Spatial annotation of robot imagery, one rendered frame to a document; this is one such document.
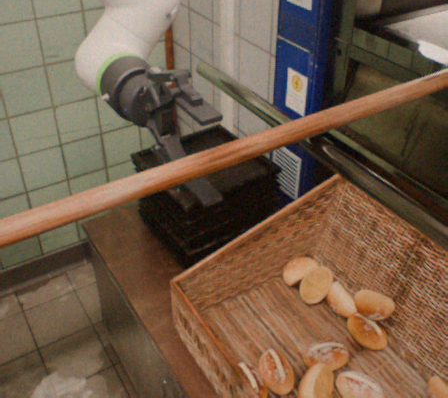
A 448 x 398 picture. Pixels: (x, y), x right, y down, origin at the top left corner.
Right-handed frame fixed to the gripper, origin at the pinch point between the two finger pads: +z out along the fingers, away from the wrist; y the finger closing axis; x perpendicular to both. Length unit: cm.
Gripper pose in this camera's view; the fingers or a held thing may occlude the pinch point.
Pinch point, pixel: (206, 157)
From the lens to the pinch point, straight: 68.9
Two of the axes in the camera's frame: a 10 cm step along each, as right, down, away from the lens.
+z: 5.2, 4.9, -7.0
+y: 0.0, 8.2, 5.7
